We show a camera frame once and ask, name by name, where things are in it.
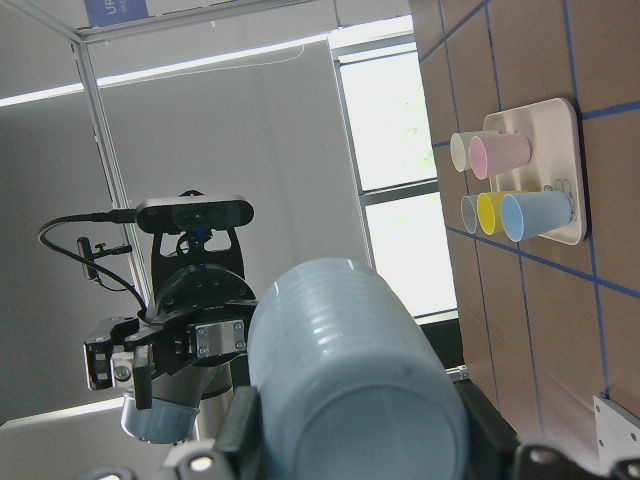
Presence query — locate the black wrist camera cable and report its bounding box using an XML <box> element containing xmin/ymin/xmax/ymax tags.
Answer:
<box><xmin>38</xmin><ymin>209</ymin><xmax>151</xmax><ymax>314</ymax></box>

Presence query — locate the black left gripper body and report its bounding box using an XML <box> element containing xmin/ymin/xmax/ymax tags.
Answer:
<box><xmin>83</xmin><ymin>228</ymin><xmax>257</xmax><ymax>390</ymax></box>

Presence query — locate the pale green plastic cup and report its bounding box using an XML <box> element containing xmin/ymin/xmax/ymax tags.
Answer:
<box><xmin>450</xmin><ymin>130</ymin><xmax>500</xmax><ymax>172</ymax></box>

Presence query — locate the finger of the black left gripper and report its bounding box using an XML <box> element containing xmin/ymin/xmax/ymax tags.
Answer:
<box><xmin>132</xmin><ymin>345</ymin><xmax>153</xmax><ymax>410</ymax></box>

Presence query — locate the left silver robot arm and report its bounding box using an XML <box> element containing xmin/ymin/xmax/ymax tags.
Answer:
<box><xmin>83</xmin><ymin>228</ymin><xmax>258</xmax><ymax>444</ymax></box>

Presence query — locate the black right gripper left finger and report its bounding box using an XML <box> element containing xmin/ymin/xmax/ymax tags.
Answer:
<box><xmin>215</xmin><ymin>386</ymin><xmax>260</xmax><ymax>468</ymax></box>

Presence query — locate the grey plastic cup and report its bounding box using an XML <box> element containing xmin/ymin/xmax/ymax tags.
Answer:
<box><xmin>460</xmin><ymin>195</ymin><xmax>479</xmax><ymax>234</ymax></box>

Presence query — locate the yellow plastic cup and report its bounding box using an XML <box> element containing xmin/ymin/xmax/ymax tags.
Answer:
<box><xmin>476</xmin><ymin>191</ymin><xmax>517</xmax><ymax>235</ymax></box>

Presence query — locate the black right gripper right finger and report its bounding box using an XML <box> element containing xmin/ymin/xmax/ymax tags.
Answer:
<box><xmin>454</xmin><ymin>382</ymin><xmax>520</xmax><ymax>465</ymax></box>

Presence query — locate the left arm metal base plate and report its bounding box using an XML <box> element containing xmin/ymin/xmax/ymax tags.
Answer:
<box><xmin>593</xmin><ymin>395</ymin><xmax>640</xmax><ymax>473</ymax></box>

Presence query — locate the cream rectangular serving tray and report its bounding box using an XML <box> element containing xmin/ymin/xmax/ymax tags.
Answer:
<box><xmin>483</xmin><ymin>98</ymin><xmax>587</xmax><ymax>246</ymax></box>

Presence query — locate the pink plastic cup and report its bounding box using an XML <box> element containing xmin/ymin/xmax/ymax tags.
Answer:
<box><xmin>469</xmin><ymin>133</ymin><xmax>531</xmax><ymax>180</ymax></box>

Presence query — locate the light blue plastic cup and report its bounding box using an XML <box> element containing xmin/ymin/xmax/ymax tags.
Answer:
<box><xmin>248</xmin><ymin>258</ymin><xmax>469</xmax><ymax>479</ymax></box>

